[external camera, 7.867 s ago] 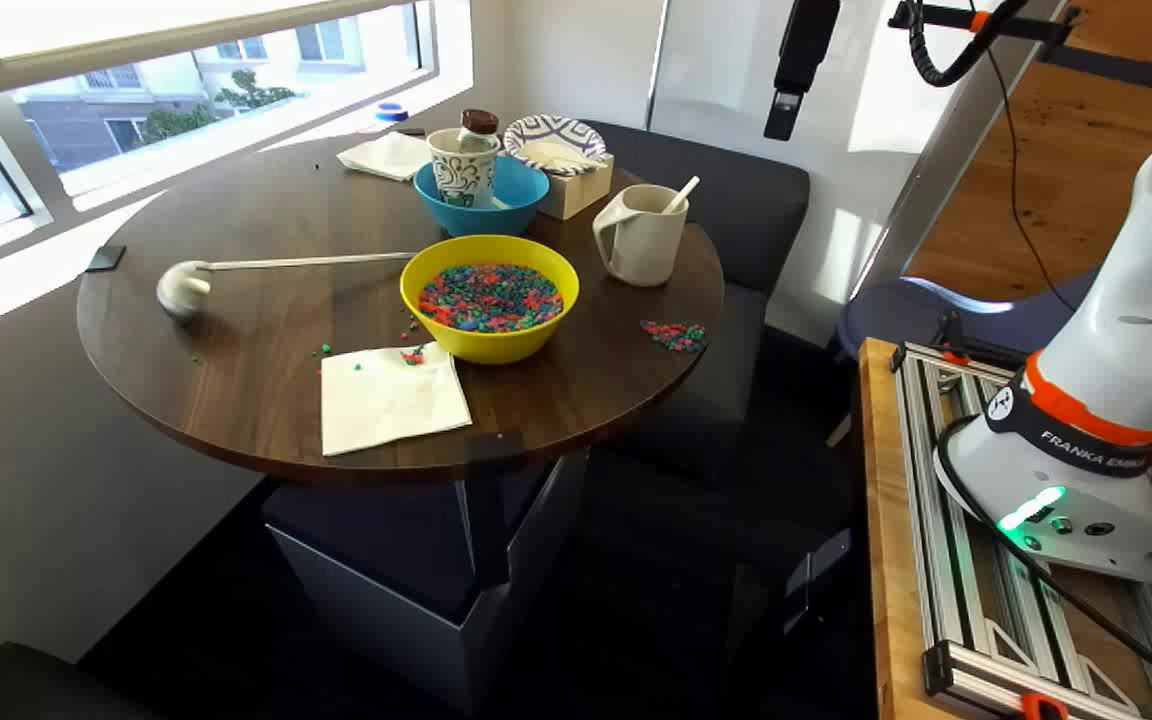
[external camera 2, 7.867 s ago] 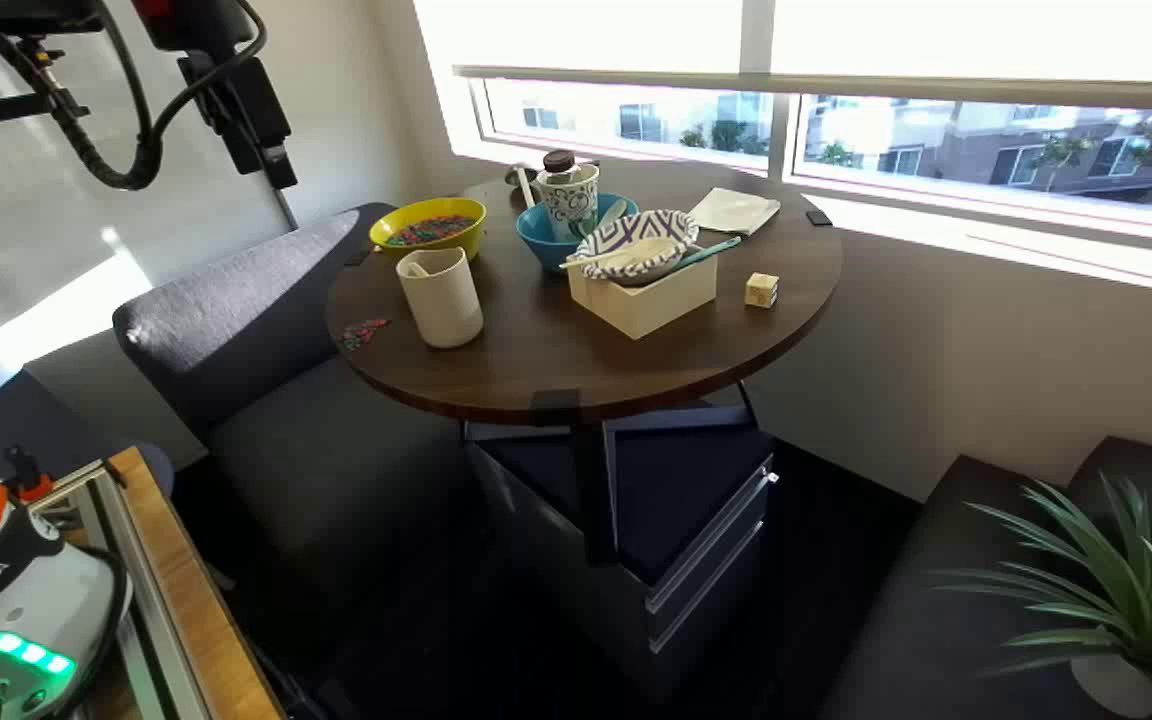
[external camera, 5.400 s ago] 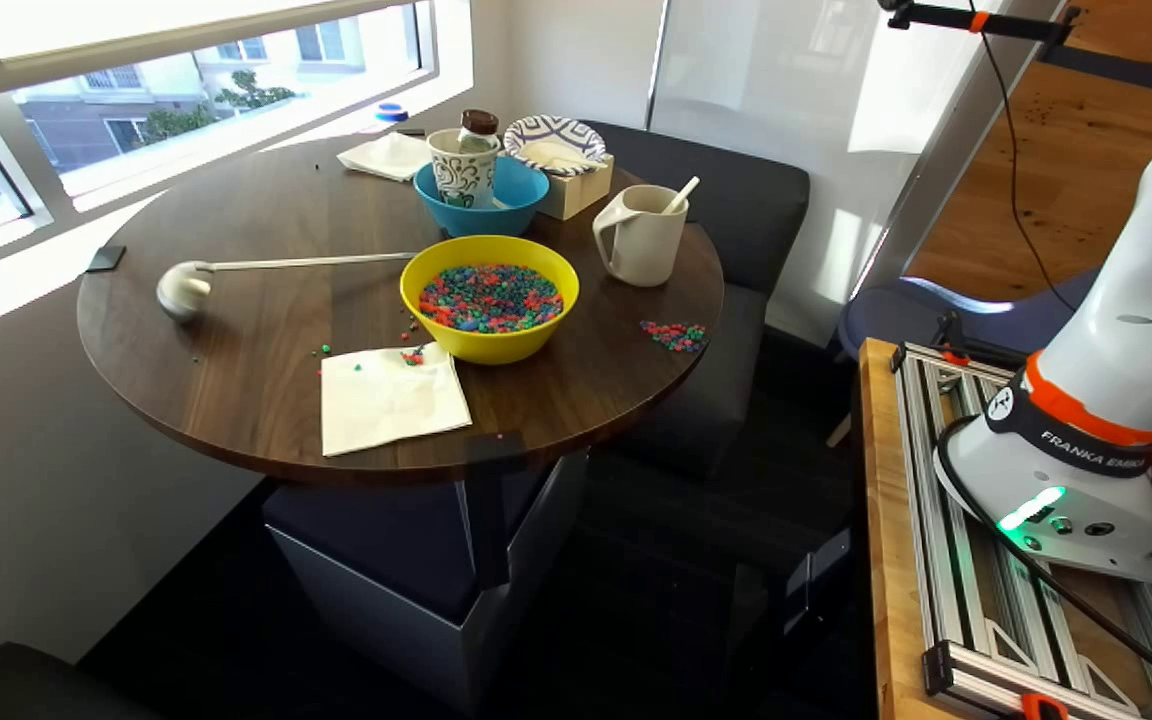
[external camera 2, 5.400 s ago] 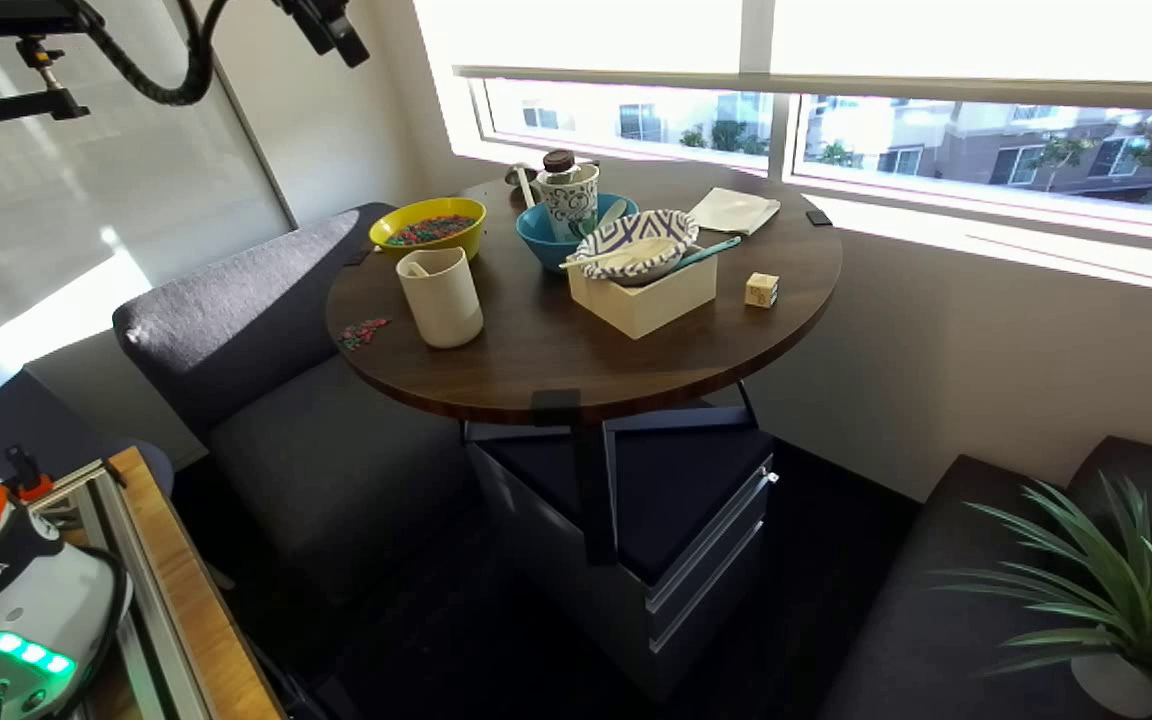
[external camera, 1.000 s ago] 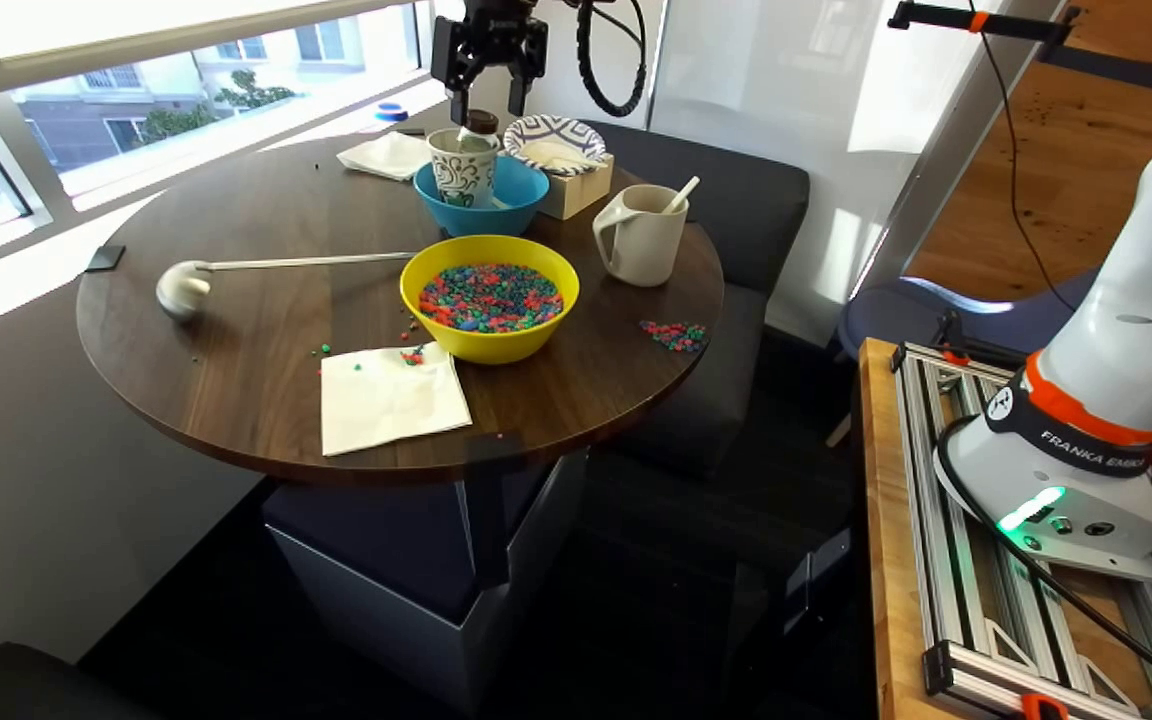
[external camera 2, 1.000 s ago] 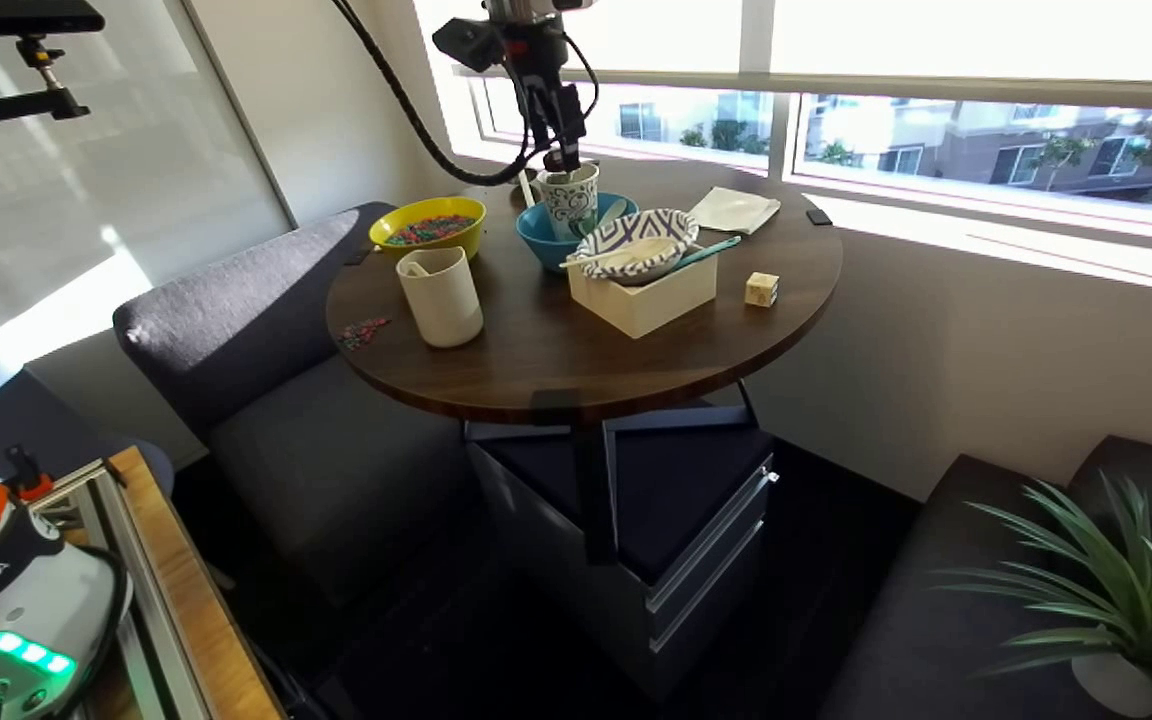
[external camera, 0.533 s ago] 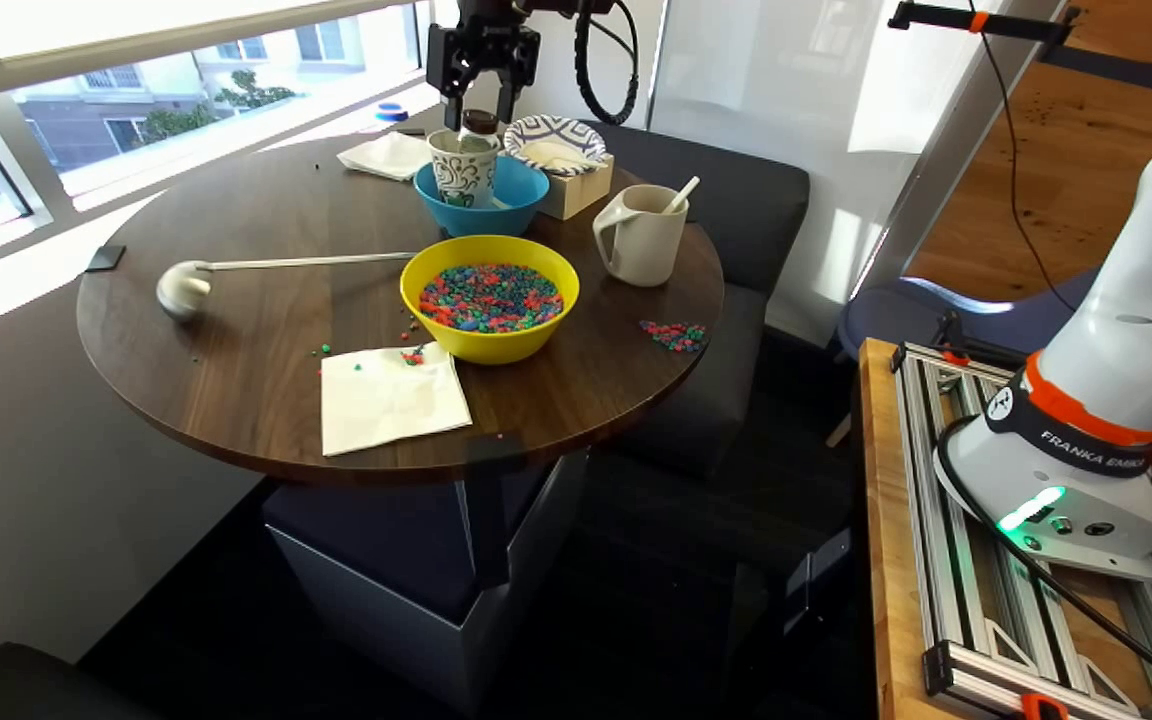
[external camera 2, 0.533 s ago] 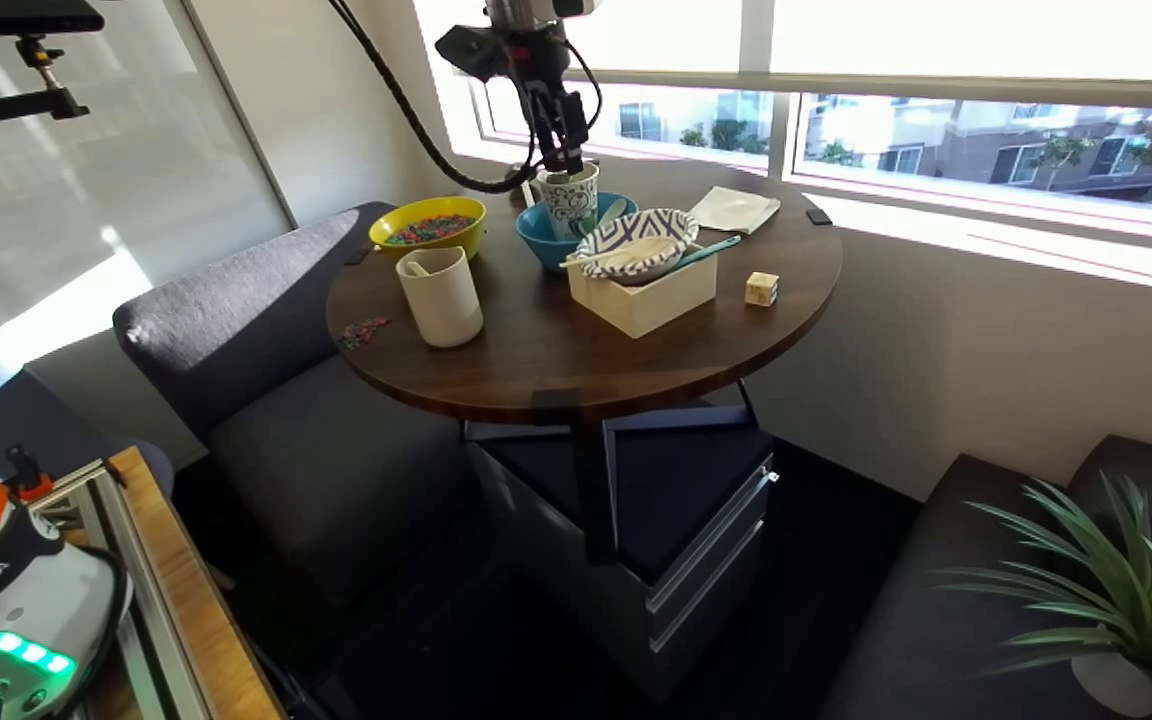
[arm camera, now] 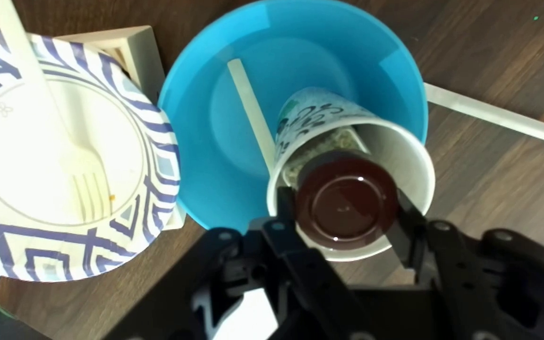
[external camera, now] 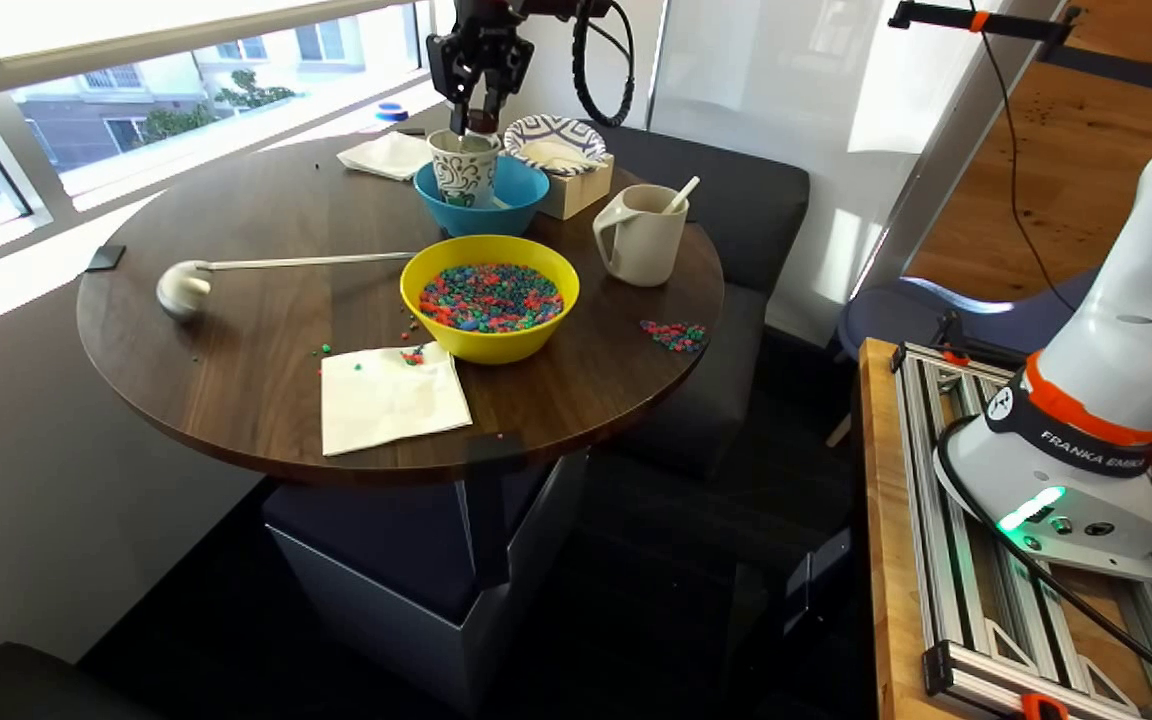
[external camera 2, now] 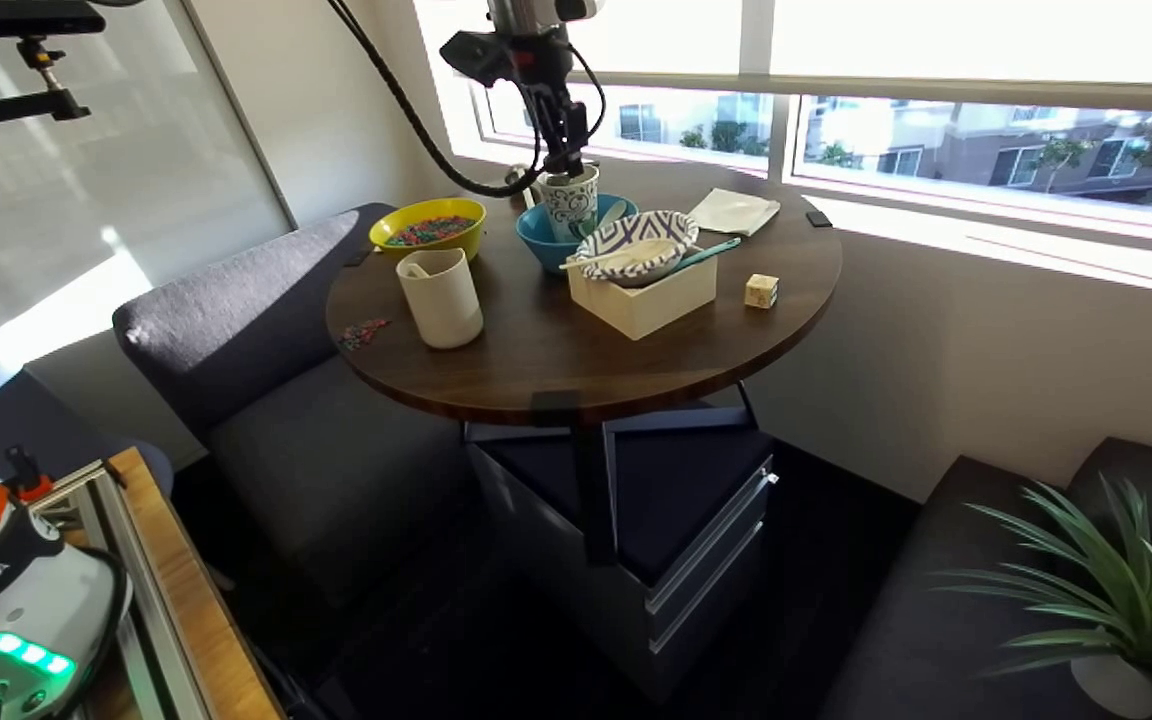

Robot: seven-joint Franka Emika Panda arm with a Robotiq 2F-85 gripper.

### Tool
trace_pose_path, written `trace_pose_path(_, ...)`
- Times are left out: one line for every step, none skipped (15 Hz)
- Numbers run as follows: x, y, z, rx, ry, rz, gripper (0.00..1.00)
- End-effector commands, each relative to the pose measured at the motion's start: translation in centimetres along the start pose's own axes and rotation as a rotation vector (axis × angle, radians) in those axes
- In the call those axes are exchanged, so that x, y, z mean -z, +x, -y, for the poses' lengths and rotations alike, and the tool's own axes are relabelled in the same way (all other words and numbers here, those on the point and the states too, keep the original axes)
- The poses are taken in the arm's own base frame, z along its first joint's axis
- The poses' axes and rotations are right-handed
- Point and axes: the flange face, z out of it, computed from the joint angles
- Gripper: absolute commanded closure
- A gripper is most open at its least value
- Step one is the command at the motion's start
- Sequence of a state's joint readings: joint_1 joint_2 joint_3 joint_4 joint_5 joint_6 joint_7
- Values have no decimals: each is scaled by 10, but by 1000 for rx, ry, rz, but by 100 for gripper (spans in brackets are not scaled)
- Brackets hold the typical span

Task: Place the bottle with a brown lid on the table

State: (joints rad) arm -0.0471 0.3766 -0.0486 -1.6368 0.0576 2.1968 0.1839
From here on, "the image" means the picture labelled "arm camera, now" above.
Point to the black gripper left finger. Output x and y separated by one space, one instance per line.
235 295

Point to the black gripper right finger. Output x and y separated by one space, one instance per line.
511 289

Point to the blue plastic bowl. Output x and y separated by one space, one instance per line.
222 157

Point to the blue patterned paper cup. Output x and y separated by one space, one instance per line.
411 163

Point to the white plastic stick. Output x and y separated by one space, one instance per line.
254 116

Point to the blue patterned paper plate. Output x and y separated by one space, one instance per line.
27 157

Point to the stray green bead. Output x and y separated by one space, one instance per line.
535 17

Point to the white plastic fork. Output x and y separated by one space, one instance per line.
29 68

